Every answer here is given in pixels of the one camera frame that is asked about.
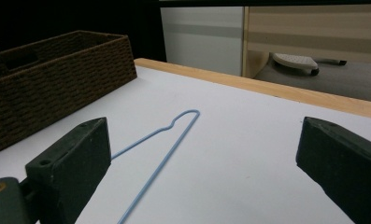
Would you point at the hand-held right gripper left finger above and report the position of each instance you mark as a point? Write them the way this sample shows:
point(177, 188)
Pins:
point(71, 165)

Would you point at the beige striped panel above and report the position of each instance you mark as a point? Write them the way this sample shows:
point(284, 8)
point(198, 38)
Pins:
point(314, 31)

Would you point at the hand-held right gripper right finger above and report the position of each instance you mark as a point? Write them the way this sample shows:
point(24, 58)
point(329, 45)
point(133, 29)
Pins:
point(342, 161)

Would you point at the white chair base leg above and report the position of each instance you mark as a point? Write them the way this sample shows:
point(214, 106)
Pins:
point(296, 61)

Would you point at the white cabinet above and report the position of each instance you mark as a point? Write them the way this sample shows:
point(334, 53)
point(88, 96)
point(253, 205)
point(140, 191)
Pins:
point(205, 40)

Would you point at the brown woven basket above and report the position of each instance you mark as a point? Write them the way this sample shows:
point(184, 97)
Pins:
point(55, 84)

